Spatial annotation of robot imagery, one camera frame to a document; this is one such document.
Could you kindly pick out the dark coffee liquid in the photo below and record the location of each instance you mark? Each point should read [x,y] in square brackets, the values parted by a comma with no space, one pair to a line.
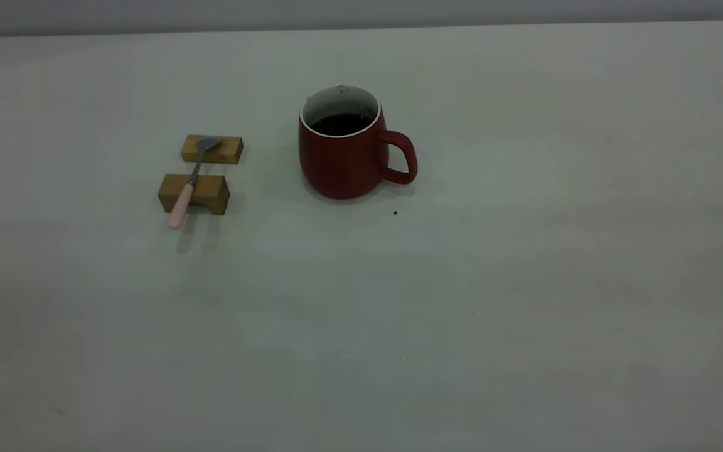
[341,124]

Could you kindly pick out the red ceramic mug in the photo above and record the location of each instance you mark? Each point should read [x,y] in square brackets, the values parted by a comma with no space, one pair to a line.
[336,166]

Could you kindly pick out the flat wooden block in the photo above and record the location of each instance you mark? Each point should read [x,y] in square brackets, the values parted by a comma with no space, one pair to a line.
[226,150]

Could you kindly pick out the notched wooden block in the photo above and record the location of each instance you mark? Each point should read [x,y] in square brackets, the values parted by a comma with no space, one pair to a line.
[211,191]

